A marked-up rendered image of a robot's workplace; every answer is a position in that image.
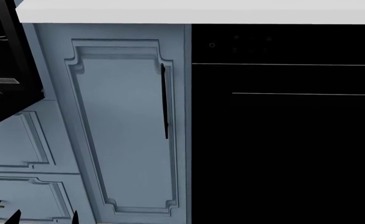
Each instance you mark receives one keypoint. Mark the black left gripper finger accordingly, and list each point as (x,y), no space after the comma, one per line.
(15,218)
(75,219)

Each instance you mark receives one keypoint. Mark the blue-grey panelled cabinet door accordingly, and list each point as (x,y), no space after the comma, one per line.
(123,130)

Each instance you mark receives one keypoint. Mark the black oven appliance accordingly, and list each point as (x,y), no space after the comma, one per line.
(5,58)

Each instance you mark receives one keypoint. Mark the blue-grey panelled drawer front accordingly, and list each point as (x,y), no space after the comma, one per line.
(23,198)
(11,142)

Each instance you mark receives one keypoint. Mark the black built-in dishwasher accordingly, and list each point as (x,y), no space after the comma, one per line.
(288,144)

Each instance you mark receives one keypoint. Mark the white countertop slab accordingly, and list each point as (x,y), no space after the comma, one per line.
(182,11)

